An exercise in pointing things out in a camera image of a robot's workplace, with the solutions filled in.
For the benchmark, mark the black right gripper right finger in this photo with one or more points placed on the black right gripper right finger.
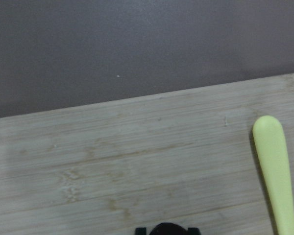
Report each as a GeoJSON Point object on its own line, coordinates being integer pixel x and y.
{"type": "Point", "coordinates": [193, 231]}

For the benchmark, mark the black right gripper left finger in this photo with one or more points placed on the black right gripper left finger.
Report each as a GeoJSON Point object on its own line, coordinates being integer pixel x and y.
{"type": "Point", "coordinates": [140, 231]}

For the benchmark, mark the dark red cherry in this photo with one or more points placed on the dark red cherry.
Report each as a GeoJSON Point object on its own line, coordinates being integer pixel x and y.
{"type": "Point", "coordinates": [167, 228]}

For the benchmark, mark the wooden cutting board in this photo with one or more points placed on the wooden cutting board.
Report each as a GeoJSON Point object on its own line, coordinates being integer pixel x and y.
{"type": "Point", "coordinates": [185, 157]}

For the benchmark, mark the yellow plastic knife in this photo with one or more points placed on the yellow plastic knife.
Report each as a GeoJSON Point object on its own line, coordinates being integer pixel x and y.
{"type": "Point", "coordinates": [271, 148]}

